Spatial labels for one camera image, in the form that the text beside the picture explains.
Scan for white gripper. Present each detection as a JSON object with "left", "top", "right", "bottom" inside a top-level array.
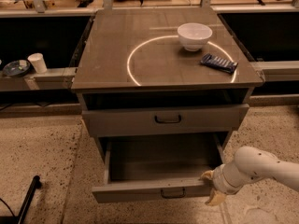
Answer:
[{"left": 200, "top": 161, "right": 254, "bottom": 206}]

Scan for grey drawer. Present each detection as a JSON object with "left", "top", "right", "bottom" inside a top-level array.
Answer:
[
  {"left": 93, "top": 133, "right": 223, "bottom": 203},
  {"left": 82, "top": 105, "right": 249, "bottom": 137}
]

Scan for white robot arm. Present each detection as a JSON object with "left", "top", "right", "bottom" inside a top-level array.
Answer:
[{"left": 201, "top": 146, "right": 299, "bottom": 206}]

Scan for grey top drawer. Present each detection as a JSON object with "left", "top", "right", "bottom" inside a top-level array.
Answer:
[{"left": 82, "top": 105, "right": 249, "bottom": 137}]

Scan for grey drawer cabinet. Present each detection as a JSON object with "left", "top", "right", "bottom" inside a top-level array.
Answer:
[{"left": 72, "top": 8, "right": 263, "bottom": 150}]

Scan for dark blue snack packet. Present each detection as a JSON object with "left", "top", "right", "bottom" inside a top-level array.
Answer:
[{"left": 201, "top": 53, "right": 237, "bottom": 74}]

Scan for white ceramic bowl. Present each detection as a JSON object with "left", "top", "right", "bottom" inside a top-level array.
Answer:
[{"left": 178, "top": 22, "right": 213, "bottom": 51}]

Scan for black stand leg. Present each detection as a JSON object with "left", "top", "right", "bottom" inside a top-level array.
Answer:
[{"left": 0, "top": 175, "right": 42, "bottom": 224}]

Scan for white paper cup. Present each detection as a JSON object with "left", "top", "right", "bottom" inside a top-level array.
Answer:
[{"left": 28, "top": 53, "right": 47, "bottom": 74}]

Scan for dark round plate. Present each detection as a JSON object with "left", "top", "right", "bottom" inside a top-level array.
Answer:
[{"left": 3, "top": 60, "right": 30, "bottom": 77}]

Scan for black floor cable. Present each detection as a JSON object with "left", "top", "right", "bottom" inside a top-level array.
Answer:
[{"left": 0, "top": 197, "right": 17, "bottom": 217}]

